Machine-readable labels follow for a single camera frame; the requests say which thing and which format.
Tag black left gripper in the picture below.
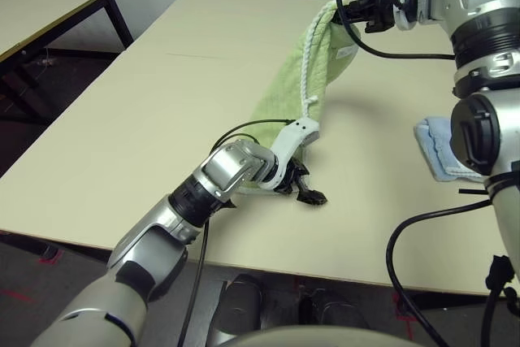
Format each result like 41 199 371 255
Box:
272 161 328 206

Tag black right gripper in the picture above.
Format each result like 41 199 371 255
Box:
332 0 397 34

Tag green towel white trim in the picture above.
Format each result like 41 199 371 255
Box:
237 0 361 197

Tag folded blue towel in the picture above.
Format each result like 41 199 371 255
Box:
413 115 484 182

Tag black right robot foot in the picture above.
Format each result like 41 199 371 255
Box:
298 288 373 330

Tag black robot foot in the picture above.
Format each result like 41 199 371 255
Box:
210 273 265 344
298 288 373 330

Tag black left robot foot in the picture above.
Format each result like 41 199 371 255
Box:
210 273 265 344

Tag grey robot torso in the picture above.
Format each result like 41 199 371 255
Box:
219 324 411 347

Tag beige side table black legs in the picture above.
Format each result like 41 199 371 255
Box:
0 0 135 120

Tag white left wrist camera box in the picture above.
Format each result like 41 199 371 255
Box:
259 118 320 192

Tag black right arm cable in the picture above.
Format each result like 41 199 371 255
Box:
334 0 514 347

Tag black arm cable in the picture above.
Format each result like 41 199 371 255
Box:
334 0 514 347
178 118 297 347

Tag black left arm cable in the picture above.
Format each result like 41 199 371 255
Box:
178 118 297 347

